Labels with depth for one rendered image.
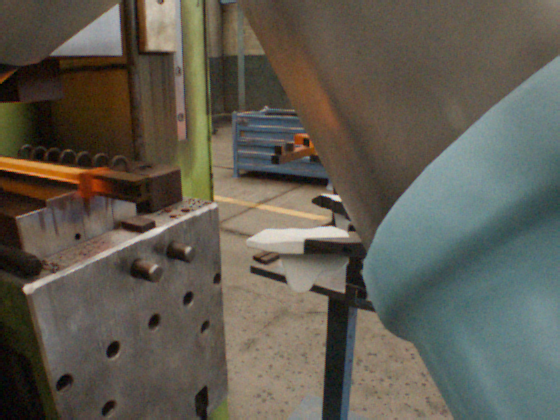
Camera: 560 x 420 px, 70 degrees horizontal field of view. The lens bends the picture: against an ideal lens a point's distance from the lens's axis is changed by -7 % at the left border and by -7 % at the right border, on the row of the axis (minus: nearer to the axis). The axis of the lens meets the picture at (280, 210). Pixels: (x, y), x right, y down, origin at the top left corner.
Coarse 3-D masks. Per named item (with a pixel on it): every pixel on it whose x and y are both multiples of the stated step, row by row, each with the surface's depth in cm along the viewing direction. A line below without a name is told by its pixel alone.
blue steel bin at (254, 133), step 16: (256, 112) 491; (272, 112) 510; (288, 112) 501; (240, 128) 454; (256, 128) 446; (272, 128) 438; (288, 128) 430; (304, 128) 424; (240, 144) 459; (256, 144) 451; (272, 144) 442; (240, 160) 467; (256, 160) 458; (304, 160) 432; (240, 176) 477; (320, 176) 429
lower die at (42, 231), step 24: (0, 168) 67; (0, 192) 59; (24, 192) 57; (48, 192) 57; (72, 192) 57; (0, 216) 52; (24, 216) 51; (48, 216) 54; (72, 216) 57; (96, 216) 61; (120, 216) 65; (0, 240) 53; (24, 240) 51; (48, 240) 54; (72, 240) 58
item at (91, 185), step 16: (0, 160) 70; (16, 160) 69; (64, 176) 60; (80, 176) 57; (96, 176) 57; (112, 176) 56; (128, 176) 56; (144, 176) 56; (96, 192) 58; (112, 192) 57; (128, 192) 56; (144, 192) 55
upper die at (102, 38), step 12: (108, 12) 57; (96, 24) 55; (108, 24) 57; (84, 36) 54; (96, 36) 56; (108, 36) 58; (120, 36) 59; (60, 48) 51; (72, 48) 53; (84, 48) 55; (96, 48) 56; (108, 48) 58; (120, 48) 60; (60, 60) 64
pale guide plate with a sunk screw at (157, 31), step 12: (144, 0) 77; (156, 0) 80; (168, 0) 82; (144, 12) 78; (156, 12) 80; (168, 12) 83; (144, 24) 78; (156, 24) 81; (168, 24) 83; (144, 36) 79; (156, 36) 81; (168, 36) 84; (144, 48) 80; (156, 48) 82; (168, 48) 85
